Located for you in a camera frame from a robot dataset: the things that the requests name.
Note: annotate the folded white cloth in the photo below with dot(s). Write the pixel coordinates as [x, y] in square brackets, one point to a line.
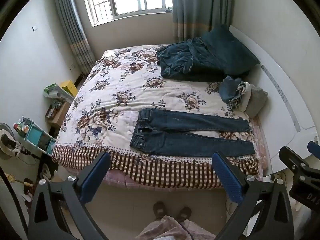
[248, 97]

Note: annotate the white bed headboard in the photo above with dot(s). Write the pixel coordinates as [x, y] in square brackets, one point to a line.
[275, 80]

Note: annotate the green and white bag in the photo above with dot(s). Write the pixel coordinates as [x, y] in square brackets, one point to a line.
[52, 90]

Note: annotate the grey striped curtain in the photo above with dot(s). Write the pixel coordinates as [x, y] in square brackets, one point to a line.
[200, 5]
[72, 30]

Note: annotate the dark teal quilt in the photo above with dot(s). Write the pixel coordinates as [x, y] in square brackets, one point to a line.
[180, 60]

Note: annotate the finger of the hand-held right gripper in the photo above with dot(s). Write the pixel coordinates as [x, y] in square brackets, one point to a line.
[315, 150]
[292, 160]

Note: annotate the teal storage cart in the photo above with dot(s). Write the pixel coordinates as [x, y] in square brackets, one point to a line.
[35, 136]

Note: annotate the dark blue denim pants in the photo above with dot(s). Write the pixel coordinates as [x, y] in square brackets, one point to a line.
[175, 145]

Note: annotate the floral bed blanket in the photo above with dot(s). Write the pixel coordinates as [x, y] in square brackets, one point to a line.
[112, 92]

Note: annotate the yellow box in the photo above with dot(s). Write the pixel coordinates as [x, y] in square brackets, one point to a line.
[68, 88]

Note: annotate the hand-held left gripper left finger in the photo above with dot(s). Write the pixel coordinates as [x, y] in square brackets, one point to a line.
[96, 172]

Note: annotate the white standing fan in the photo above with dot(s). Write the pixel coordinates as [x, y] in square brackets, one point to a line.
[7, 142]

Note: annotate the folded blue denim cloth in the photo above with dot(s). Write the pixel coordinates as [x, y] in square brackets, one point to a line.
[230, 90]

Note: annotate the person's left dark shoe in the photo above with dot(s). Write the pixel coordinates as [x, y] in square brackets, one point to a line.
[159, 210]

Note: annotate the dark teal pillow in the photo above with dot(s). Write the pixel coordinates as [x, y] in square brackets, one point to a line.
[230, 50]

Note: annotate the person's right dark shoe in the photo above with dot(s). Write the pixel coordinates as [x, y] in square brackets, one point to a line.
[183, 214]

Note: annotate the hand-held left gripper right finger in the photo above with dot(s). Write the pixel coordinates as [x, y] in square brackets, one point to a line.
[226, 173]

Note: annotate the wall outlet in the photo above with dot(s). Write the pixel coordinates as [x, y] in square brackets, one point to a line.
[72, 67]

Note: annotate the wooden nightstand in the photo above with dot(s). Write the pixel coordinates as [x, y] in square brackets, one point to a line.
[58, 115]

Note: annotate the person's dark shoe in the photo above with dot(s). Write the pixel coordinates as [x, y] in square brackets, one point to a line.
[159, 210]
[183, 214]

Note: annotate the pair of white slippers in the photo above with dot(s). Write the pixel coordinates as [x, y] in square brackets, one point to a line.
[47, 172]

